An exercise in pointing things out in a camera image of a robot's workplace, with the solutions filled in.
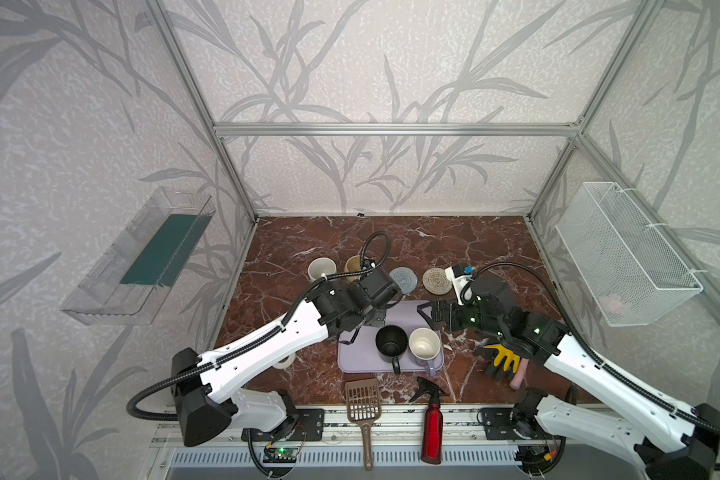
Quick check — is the white and lilac mug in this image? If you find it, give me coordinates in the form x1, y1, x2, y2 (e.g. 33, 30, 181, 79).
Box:
408, 328, 442, 377

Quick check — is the brown litter scoop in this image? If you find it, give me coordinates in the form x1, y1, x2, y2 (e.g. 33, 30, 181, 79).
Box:
345, 378, 382, 471

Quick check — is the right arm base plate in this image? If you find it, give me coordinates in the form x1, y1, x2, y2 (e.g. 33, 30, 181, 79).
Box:
477, 407, 563, 445

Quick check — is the pink item in basket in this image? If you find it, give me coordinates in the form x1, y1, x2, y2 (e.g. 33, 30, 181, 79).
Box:
598, 293, 627, 316

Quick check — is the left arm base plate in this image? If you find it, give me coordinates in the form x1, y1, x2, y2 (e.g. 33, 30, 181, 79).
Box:
241, 408, 326, 443

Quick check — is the white tape roll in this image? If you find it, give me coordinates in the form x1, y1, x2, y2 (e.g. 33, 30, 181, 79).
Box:
273, 353, 296, 370

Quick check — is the lilac plastic tray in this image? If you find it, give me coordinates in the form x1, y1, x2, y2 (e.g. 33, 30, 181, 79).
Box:
337, 301, 445, 377

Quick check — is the black mug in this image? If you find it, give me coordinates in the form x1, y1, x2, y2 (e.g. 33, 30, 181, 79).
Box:
375, 325, 408, 375

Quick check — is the multicolour woven coaster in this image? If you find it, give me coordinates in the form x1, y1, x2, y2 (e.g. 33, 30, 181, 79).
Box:
422, 267, 452, 296

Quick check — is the white wire wall basket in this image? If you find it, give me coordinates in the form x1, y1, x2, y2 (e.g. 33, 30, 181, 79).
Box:
556, 182, 703, 327

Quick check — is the beige ceramic mug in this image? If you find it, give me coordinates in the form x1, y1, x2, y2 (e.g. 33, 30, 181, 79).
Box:
344, 255, 363, 284

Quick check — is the blue grey woven coaster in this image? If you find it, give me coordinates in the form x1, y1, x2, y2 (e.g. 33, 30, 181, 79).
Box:
390, 267, 418, 295

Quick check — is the white speckled mug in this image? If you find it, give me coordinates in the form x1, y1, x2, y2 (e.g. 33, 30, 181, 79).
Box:
307, 257, 337, 282

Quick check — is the yellow black work glove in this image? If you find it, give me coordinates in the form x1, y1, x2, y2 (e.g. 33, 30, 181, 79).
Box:
473, 344, 521, 382

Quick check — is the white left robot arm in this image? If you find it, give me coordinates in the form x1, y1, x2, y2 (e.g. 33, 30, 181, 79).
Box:
126, 231, 402, 447

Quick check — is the red spray bottle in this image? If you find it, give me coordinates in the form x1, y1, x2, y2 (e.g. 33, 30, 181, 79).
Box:
409, 376, 448, 465

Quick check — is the green circuit board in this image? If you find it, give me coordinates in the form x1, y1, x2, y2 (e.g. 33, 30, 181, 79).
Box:
263, 445, 300, 464

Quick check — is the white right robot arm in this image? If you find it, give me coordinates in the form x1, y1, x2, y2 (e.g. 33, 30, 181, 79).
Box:
427, 264, 720, 479

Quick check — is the clear plastic wall shelf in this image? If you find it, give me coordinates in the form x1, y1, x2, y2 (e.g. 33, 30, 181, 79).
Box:
61, 187, 216, 326

